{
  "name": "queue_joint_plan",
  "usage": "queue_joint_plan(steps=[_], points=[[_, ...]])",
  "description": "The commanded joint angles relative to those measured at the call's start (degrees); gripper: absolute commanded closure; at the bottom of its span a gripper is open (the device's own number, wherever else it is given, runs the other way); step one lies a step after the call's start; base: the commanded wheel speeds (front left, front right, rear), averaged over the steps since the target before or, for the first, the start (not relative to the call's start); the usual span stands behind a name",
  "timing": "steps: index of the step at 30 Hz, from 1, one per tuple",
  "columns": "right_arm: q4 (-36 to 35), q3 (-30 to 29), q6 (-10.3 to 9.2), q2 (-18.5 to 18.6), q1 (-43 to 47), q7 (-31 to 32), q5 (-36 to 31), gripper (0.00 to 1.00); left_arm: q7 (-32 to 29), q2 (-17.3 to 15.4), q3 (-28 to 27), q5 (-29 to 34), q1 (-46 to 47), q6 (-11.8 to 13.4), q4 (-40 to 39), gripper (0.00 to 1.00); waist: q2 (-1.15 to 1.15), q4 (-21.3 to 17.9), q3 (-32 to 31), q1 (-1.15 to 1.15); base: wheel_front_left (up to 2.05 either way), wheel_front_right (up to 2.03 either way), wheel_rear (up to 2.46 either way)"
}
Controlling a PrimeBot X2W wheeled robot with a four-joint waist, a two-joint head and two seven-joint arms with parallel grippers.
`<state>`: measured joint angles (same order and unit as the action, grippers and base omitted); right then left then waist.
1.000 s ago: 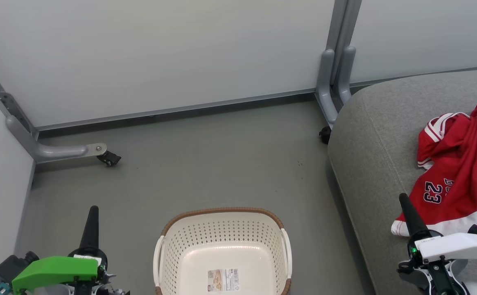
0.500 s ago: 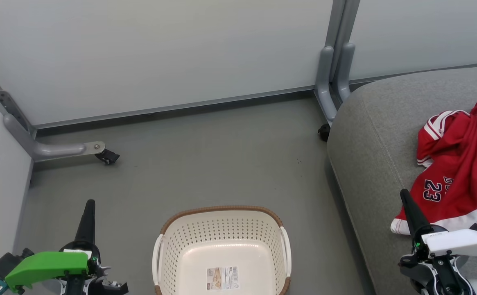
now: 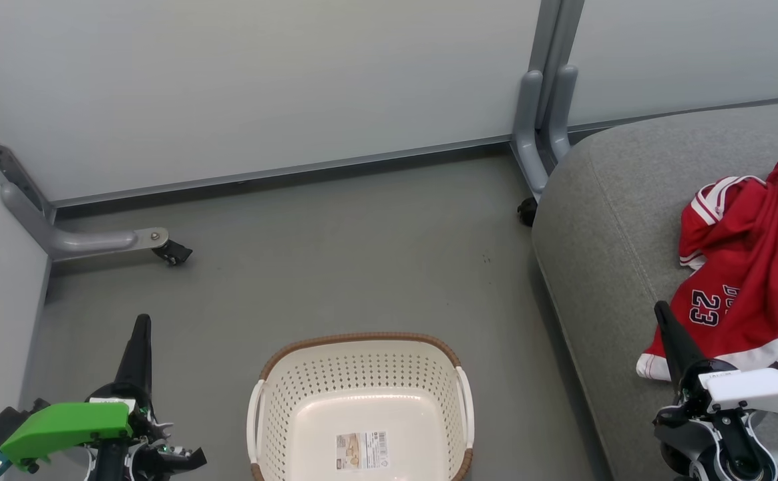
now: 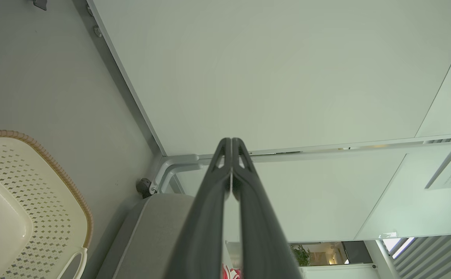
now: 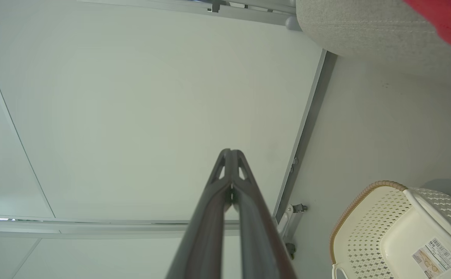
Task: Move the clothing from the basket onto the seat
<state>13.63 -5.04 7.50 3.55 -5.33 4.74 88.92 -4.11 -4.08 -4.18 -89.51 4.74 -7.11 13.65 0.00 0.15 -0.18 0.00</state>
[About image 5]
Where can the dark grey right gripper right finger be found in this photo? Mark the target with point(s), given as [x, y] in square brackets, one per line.
[260, 232]

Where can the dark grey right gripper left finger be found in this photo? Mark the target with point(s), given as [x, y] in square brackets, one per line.
[206, 221]

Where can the red white sports jersey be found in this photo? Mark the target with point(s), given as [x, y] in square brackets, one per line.
[446, 19]

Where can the cream plastic laundry basket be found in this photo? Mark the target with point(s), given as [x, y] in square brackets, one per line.
[372, 232]

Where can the black caster wheel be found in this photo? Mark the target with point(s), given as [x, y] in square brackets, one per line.
[290, 248]
[299, 208]

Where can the white barcode label sticker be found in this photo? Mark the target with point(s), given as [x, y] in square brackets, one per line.
[434, 257]

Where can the grey fabric sofa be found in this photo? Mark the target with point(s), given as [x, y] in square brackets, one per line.
[364, 31]

